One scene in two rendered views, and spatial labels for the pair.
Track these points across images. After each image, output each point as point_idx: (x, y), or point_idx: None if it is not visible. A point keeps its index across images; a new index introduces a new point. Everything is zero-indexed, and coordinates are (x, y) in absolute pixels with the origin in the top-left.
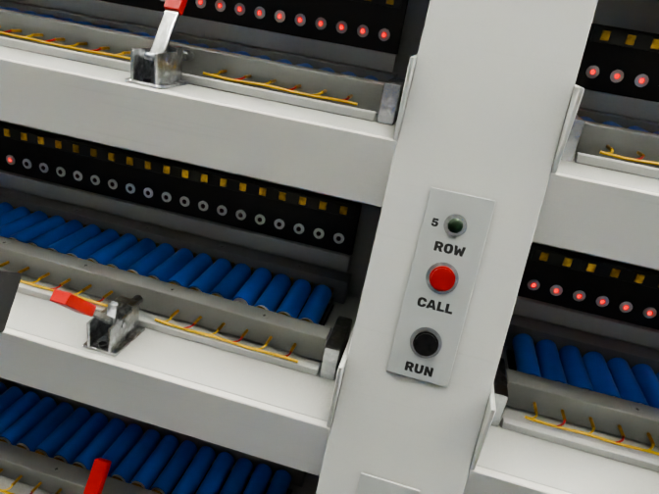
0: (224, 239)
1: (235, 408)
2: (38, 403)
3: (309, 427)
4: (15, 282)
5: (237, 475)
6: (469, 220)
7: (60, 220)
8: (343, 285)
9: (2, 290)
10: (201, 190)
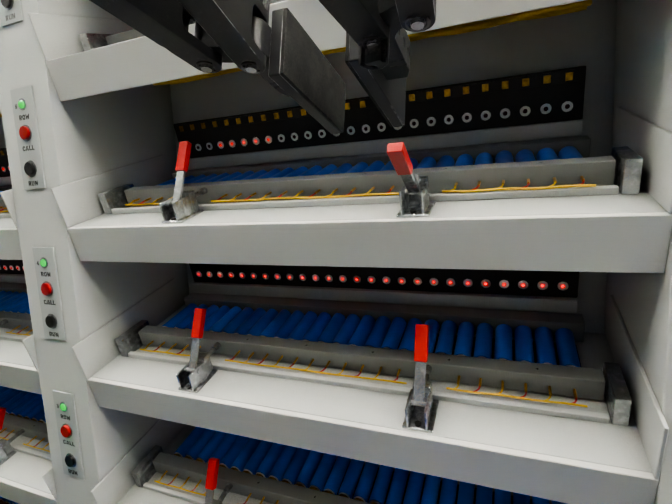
0: (455, 144)
1: (561, 225)
2: (333, 317)
3: (648, 221)
4: (404, 79)
5: (524, 337)
6: None
7: (319, 167)
8: (586, 143)
9: (401, 81)
10: (427, 108)
